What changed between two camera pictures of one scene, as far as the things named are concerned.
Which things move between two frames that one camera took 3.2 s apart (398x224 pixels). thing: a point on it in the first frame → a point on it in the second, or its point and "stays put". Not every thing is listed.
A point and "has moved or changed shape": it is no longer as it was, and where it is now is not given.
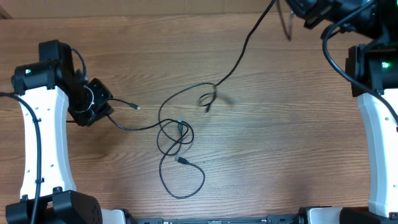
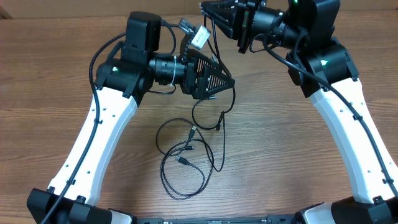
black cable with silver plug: (133, 106) has moved or changed shape
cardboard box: (140, 7) stays put
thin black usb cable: (162, 102) → (224, 113)
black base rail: (277, 219) stays put
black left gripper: (103, 110) → (199, 90)
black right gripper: (311, 10) → (232, 22)
